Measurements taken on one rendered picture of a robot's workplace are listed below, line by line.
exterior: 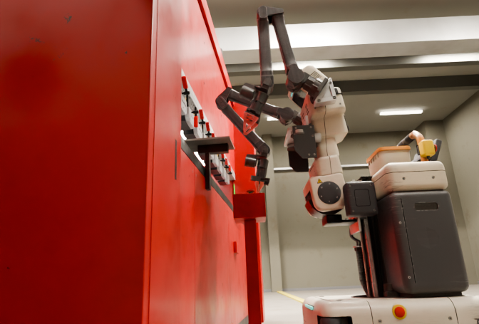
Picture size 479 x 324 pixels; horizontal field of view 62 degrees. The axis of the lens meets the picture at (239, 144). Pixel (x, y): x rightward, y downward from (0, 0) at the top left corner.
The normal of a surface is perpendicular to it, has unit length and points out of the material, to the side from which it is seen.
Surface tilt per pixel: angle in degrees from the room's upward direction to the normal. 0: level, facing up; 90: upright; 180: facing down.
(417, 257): 90
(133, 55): 90
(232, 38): 90
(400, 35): 90
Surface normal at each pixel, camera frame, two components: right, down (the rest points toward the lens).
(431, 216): -0.03, -0.32
